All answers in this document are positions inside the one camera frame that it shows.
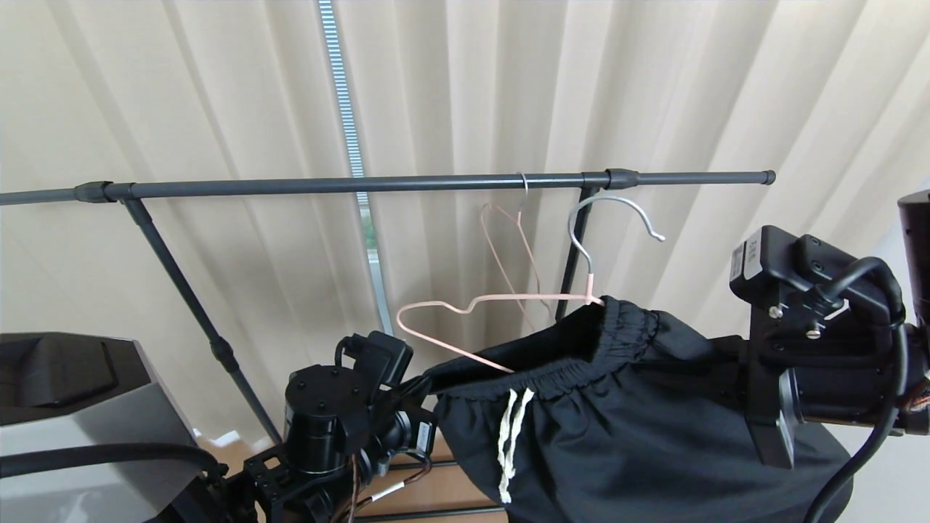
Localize black drawstring shorts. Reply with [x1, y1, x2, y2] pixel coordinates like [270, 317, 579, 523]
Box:
[424, 293, 855, 523]

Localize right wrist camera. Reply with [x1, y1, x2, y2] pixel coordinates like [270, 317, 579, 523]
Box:
[728, 224, 908, 343]

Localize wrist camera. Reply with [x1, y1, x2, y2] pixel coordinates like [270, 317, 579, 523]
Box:
[333, 330, 416, 397]
[728, 224, 908, 343]

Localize beige curtain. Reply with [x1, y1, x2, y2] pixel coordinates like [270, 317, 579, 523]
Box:
[0, 0, 930, 449]

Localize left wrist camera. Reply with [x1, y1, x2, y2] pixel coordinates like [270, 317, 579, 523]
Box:
[333, 330, 416, 397]

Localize pink clothes hanger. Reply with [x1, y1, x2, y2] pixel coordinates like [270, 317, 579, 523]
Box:
[479, 172, 557, 332]
[395, 194, 667, 376]

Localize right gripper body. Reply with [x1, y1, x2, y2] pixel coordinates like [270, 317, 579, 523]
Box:
[746, 319, 930, 470]

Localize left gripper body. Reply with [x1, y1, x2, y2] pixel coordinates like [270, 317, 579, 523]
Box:
[290, 406, 437, 523]

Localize black clothes rack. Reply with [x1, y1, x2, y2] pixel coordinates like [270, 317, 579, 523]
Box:
[0, 168, 777, 523]

